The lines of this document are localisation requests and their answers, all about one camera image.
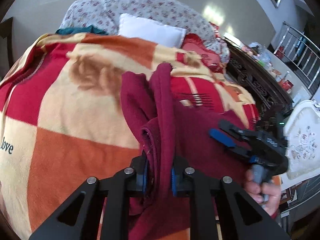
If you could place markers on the white pillow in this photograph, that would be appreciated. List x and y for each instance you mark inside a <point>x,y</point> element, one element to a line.
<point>138,27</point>

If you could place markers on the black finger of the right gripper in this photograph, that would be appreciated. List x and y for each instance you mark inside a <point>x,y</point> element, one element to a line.
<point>232,127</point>

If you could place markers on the person's right hand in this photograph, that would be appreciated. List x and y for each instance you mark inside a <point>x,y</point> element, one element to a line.
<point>268,195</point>

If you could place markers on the maroon fleece garment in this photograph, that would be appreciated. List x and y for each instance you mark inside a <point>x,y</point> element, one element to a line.
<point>164,129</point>

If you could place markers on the teal cloth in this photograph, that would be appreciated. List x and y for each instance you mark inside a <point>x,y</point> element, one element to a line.
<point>75,30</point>

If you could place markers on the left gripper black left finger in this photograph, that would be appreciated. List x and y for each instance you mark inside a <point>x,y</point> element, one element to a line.
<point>98,209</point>

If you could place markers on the floral quilt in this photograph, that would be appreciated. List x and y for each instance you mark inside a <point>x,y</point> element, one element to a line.
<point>104,15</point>

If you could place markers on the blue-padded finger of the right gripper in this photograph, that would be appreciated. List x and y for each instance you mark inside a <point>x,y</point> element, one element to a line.
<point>228,138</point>

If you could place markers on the metal stair railing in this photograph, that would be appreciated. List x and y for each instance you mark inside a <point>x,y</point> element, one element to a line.
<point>300,54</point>

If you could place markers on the red orange patterned blanket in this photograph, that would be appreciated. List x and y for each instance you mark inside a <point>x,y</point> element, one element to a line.
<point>62,119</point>

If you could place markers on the red embroidered pillow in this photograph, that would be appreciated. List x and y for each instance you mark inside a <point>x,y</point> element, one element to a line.
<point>209,58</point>

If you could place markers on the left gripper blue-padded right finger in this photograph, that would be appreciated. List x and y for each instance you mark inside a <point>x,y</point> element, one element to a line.
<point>220,208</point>

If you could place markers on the white ornate chair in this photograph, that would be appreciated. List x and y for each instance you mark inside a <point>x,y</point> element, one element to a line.
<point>302,133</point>

